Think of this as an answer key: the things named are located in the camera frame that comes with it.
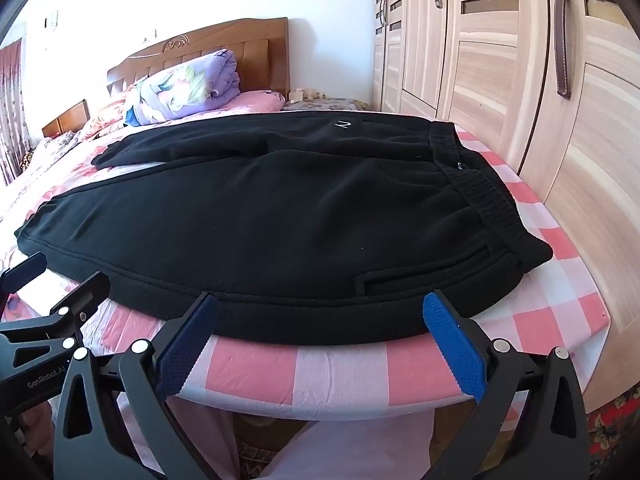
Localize light wood wardrobe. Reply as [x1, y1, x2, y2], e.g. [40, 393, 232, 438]
[372, 0, 639, 410]

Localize wooden headboard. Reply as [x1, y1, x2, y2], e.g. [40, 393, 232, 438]
[105, 16, 292, 102]

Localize black sweatpants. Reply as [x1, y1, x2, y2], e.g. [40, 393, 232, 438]
[15, 112, 553, 346]

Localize pink pillow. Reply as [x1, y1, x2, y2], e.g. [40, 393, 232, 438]
[74, 88, 288, 142]

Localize patterned maroon curtain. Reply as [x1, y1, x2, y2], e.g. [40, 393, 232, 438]
[0, 39, 32, 185]

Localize floral covered side table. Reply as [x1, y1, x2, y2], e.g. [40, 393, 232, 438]
[282, 88, 370, 112]

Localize folded purple floral quilt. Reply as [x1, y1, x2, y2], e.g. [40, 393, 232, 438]
[125, 49, 241, 127]

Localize wooden nightstand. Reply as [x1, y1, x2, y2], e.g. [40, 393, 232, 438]
[42, 100, 90, 139]

